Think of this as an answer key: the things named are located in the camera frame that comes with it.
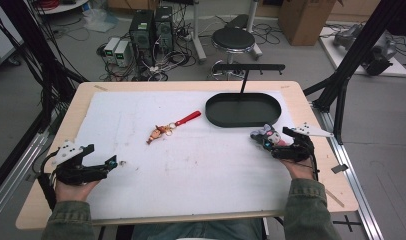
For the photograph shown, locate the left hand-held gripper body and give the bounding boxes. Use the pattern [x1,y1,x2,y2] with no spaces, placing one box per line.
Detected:
[51,139,109,187]

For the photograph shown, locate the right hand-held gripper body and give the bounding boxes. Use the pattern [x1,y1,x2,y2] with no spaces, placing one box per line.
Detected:
[271,122,335,164]

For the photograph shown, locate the grey plush toy keychain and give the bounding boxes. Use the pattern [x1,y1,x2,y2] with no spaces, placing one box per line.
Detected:
[250,123,289,148]

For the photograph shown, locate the person's right hand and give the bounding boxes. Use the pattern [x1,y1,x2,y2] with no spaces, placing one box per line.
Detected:
[280,158,318,183]

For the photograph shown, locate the person's left hand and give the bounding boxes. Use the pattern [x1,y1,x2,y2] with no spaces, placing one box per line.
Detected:
[54,179,101,203]

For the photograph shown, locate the black hanger stand with tray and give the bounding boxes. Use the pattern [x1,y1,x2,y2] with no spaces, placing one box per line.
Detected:
[204,62,287,129]

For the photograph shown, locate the grey tape piece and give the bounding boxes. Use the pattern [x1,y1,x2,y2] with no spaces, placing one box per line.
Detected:
[330,163,349,175]

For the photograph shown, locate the thin wooden stick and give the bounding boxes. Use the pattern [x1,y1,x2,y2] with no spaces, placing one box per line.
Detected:
[324,188,346,209]

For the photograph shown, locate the white table mat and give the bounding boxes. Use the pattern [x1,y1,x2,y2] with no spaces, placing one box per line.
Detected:
[75,89,295,221]

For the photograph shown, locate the black round stool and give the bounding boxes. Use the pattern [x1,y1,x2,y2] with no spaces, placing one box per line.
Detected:
[210,26,258,81]

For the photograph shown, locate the white desk leg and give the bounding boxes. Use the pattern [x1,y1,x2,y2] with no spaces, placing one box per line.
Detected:
[191,0,208,65]
[246,0,264,62]

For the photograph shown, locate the person's legs in jeans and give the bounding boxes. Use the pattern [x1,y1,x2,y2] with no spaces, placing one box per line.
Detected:
[130,218,265,240]

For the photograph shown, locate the white power supply unit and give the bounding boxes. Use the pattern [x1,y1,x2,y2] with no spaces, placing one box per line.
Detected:
[103,36,121,64]
[113,40,132,68]

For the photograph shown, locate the grey machine on board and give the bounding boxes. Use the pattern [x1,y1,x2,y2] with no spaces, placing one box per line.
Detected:
[332,22,398,77]

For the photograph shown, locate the cardboard box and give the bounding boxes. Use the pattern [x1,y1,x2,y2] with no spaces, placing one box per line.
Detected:
[277,0,339,47]

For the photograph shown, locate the white floor board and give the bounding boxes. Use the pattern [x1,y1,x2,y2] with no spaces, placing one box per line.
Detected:
[318,26,406,79]

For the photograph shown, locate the black computer tower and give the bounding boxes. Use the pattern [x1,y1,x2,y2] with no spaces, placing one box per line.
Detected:
[128,9,156,67]
[153,5,175,55]

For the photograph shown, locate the clear plastic bag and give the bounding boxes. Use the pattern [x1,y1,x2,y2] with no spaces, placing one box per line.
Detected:
[82,7,119,33]

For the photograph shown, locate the white panel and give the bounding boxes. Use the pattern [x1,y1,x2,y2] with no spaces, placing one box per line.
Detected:
[0,0,24,67]

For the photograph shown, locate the white round table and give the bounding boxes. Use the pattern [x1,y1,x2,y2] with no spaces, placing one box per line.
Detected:
[36,0,90,15]

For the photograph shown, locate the right hand-held gripper cable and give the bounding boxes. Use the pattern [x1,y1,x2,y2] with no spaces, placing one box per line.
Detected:
[309,151,321,183]

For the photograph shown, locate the hand-held gripper cable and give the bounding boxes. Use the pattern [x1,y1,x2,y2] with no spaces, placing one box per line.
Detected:
[309,151,321,183]
[36,149,60,212]

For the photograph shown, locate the left hand-held gripper cable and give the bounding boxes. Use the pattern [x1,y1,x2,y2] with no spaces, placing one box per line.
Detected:
[36,149,60,212]

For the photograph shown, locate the aluminium rail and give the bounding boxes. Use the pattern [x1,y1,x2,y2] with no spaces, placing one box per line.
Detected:
[310,101,386,240]
[0,102,69,225]

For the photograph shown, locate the red strap keychain with figure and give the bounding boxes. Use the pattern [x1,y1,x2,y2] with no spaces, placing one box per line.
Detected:
[145,110,203,146]

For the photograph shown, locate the black frame strut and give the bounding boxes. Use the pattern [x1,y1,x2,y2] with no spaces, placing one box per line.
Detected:
[303,0,406,145]
[0,0,90,134]

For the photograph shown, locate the tangle of floor cables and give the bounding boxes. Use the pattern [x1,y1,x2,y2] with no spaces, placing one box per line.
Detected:
[96,6,200,83]

